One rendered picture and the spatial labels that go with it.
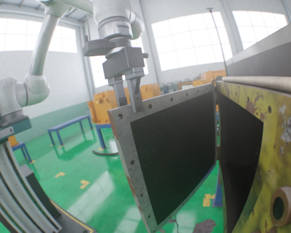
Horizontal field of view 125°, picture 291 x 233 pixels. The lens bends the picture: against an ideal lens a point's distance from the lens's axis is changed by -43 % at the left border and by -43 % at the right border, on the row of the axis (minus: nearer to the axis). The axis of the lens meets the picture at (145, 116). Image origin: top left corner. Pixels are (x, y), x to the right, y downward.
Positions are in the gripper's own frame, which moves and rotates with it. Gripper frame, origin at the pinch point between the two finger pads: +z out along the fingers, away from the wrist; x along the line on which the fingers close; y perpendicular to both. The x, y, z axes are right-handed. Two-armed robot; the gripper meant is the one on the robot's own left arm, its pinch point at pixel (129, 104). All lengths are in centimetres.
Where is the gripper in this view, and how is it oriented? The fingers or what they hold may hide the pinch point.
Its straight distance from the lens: 35.3
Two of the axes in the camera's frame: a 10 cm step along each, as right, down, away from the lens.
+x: -6.4, -0.4, 7.6
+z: 1.9, 9.6, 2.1
